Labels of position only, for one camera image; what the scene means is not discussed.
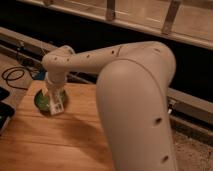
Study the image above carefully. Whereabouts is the blue box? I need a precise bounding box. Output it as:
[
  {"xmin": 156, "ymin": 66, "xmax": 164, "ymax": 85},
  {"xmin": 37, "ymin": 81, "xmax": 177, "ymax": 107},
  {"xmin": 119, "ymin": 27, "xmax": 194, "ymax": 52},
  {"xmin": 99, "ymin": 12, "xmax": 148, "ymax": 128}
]
[{"xmin": 34, "ymin": 71, "xmax": 45, "ymax": 80}]

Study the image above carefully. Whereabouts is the black device at left edge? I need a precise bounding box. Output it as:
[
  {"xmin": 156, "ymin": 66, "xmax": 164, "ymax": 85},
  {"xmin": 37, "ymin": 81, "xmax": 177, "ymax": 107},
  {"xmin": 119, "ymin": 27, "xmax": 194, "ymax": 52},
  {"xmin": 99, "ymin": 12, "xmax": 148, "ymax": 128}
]
[{"xmin": 0, "ymin": 87, "xmax": 15, "ymax": 135}]

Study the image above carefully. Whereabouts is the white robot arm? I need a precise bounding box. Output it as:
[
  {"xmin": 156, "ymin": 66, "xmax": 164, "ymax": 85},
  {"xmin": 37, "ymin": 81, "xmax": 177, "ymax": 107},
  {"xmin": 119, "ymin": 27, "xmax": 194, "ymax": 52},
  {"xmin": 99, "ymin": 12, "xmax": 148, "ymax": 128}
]
[{"xmin": 42, "ymin": 41, "xmax": 178, "ymax": 171}]

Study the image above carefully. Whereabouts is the green ceramic bowl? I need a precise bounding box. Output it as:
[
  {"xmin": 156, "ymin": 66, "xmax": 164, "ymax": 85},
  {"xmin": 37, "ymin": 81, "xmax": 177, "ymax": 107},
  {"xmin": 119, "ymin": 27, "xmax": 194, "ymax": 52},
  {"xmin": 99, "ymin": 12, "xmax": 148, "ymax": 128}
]
[{"xmin": 34, "ymin": 89, "xmax": 67, "ymax": 115}]

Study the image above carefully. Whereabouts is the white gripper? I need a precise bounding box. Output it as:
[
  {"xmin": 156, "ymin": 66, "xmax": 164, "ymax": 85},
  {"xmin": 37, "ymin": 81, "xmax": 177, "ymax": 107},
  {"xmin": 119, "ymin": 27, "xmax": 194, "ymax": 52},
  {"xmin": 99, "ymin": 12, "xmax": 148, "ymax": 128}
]
[{"xmin": 42, "ymin": 79, "xmax": 64, "ymax": 104}]

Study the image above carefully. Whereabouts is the white labelled plastic bottle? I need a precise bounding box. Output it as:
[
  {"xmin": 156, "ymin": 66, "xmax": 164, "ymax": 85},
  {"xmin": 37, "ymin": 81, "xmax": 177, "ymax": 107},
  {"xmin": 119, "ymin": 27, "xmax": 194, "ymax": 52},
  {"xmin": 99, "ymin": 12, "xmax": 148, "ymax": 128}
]
[{"xmin": 49, "ymin": 93, "xmax": 64, "ymax": 115}]

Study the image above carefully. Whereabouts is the metal window frame rail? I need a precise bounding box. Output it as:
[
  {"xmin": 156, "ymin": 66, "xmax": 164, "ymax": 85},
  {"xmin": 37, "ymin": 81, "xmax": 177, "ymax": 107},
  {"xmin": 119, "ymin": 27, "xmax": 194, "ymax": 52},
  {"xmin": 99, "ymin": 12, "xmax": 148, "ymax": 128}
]
[{"xmin": 19, "ymin": 0, "xmax": 213, "ymax": 50}]

